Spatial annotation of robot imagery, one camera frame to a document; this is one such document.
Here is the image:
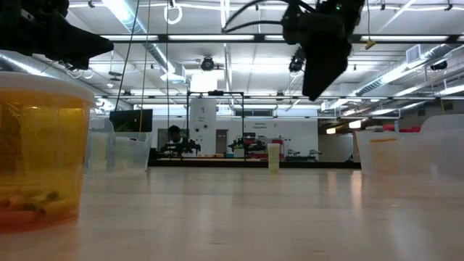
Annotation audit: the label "black hanging cable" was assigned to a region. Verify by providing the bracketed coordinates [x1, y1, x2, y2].
[114, 0, 141, 112]

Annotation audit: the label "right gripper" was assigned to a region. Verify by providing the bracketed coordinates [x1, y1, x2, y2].
[282, 0, 365, 102]

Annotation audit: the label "white ceiling vent unit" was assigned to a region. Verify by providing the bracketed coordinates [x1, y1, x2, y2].
[405, 43, 432, 65]

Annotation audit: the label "white column machine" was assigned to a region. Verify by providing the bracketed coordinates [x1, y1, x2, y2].
[188, 98, 218, 155]

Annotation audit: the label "clear plastic bin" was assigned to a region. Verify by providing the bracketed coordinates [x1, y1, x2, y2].
[355, 114, 464, 178]
[86, 117, 153, 174]

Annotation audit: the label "black ceiling camera with cable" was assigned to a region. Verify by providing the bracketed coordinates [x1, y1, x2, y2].
[289, 46, 307, 73]

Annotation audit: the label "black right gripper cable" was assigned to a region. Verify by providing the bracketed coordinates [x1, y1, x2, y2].
[222, 0, 291, 33]

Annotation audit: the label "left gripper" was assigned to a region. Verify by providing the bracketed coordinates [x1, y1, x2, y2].
[0, 0, 115, 70]

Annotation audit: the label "black monitor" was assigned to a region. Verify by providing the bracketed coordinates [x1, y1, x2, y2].
[109, 109, 154, 133]

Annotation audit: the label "red background items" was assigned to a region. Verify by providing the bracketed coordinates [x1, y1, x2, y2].
[382, 124, 421, 133]

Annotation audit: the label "black overhead frame beam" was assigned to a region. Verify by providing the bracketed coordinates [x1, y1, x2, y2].
[97, 33, 464, 44]

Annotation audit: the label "small pale yellow medicine bottle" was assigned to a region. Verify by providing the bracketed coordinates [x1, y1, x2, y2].
[267, 143, 281, 174]

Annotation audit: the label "black background rig frame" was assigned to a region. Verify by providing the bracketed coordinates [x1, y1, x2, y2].
[186, 90, 246, 160]

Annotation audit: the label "round black ceiling device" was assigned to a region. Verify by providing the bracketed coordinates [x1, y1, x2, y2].
[200, 55, 216, 72]

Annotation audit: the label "large amber medicine bottle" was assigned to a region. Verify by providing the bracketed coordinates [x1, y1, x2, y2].
[0, 71, 96, 233]

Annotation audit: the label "person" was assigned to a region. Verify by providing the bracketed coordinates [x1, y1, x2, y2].
[167, 125, 184, 146]

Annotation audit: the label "black aluminium table frame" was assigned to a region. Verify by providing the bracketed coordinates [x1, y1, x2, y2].
[148, 158, 362, 170]

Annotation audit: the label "white hanging cable ring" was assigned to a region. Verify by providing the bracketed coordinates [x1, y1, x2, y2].
[163, 2, 183, 25]

